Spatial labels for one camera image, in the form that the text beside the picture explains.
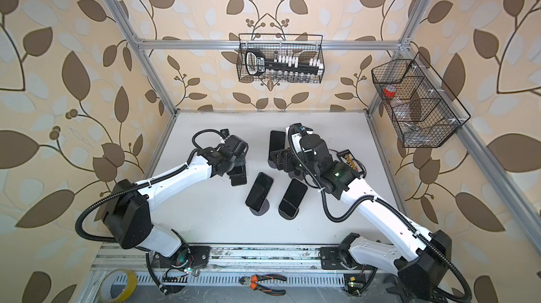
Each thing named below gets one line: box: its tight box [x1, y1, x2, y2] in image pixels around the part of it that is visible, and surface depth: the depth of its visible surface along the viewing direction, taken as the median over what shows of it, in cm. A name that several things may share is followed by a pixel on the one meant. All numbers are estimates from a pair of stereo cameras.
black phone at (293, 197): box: [278, 178, 308, 218], surface depth 80 cm
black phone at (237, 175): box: [226, 164, 248, 187], surface depth 95 cm
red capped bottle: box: [383, 84, 397, 98], surface depth 88 cm
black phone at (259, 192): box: [245, 171, 275, 213], surface depth 83 cm
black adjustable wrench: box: [383, 275, 413, 303], surface depth 69 cm
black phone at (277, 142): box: [268, 130, 286, 161], surface depth 93 cm
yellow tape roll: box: [98, 269, 138, 303], surface depth 69 cm
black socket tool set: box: [245, 48, 325, 77], surface depth 84 cm
